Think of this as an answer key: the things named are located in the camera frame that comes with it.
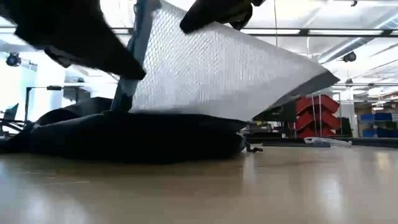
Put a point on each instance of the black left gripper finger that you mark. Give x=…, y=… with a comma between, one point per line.
x=59, y=56
x=105, y=53

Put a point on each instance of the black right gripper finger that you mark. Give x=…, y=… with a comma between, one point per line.
x=214, y=12
x=243, y=23

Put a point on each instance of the silver bubble mailer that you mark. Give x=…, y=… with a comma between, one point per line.
x=217, y=77

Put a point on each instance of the dark blue backpack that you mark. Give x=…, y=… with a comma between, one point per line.
x=140, y=140

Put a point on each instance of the black ceiling spotlight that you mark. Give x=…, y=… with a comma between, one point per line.
x=349, y=57
x=13, y=59

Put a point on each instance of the red storage bin rack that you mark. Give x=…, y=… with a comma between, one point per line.
x=326, y=105

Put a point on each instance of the shelf with blue bins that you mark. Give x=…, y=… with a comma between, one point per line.
x=376, y=117

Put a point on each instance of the black ceiling light rail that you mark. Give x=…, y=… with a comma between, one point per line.
x=342, y=32

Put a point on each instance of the silver ceiling duct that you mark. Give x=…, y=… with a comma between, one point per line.
x=357, y=42

